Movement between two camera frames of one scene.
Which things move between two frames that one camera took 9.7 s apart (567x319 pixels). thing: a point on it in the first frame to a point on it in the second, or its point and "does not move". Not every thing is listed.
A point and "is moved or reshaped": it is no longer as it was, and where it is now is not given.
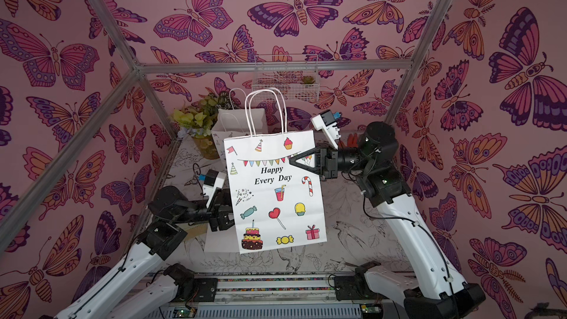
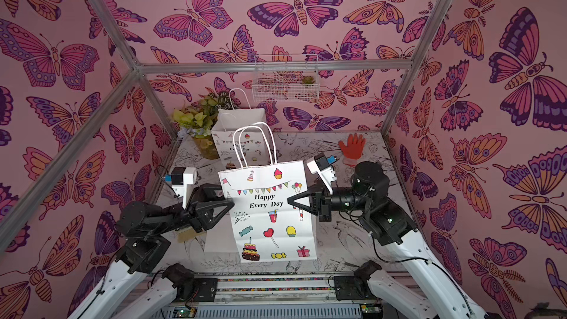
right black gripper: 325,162 to 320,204
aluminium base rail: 286,296 does not move
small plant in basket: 308,80 does not move
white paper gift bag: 221,241 does not move
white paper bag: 275,205 is moved or reshaped
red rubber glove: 352,142 does not move
